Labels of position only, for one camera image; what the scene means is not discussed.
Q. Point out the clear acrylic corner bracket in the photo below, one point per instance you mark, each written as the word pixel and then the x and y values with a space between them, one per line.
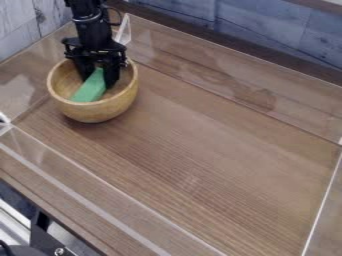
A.
pixel 121 35

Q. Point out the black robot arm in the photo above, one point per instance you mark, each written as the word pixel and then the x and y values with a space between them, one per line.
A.
pixel 93 48

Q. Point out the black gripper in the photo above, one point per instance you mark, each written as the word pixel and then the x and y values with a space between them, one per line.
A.
pixel 85 55

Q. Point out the green rectangular stick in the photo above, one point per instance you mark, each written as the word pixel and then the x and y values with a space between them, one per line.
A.
pixel 91 89

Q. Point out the black table frame bracket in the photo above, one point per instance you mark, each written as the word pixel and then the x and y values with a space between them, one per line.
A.
pixel 51 239

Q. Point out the wooden bowl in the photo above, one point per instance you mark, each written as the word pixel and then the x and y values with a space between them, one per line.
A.
pixel 64 81

